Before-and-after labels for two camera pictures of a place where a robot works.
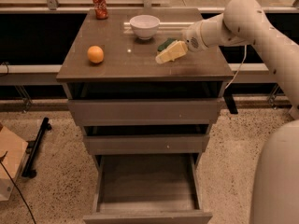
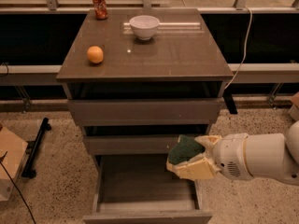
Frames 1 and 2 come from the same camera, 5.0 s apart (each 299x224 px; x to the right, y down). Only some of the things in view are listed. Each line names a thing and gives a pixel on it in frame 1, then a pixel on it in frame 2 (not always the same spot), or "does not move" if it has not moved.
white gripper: x=192 y=41 → x=230 y=155
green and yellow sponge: x=166 y=43 → x=185 y=148
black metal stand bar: x=32 y=149 does not move
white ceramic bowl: x=144 y=26 does not move
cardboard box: x=11 y=162 does not move
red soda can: x=99 y=1 does not move
